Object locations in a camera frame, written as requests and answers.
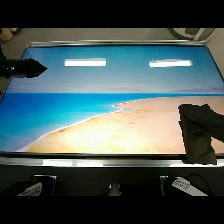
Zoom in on black cable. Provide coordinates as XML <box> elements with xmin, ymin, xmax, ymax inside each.
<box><xmin>186</xmin><ymin>172</ymin><xmax>215</xmax><ymax>195</ymax></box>

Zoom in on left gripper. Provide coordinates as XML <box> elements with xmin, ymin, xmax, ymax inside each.
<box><xmin>19</xmin><ymin>58</ymin><xmax>49</xmax><ymax>79</ymax></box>

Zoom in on silver frame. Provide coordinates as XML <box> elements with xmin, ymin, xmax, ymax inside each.
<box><xmin>0</xmin><ymin>39</ymin><xmax>224</xmax><ymax>197</ymax></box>

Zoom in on olive garment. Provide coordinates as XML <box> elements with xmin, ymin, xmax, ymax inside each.
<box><xmin>180</xmin><ymin>124</ymin><xmax>218</xmax><ymax>165</ymax></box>

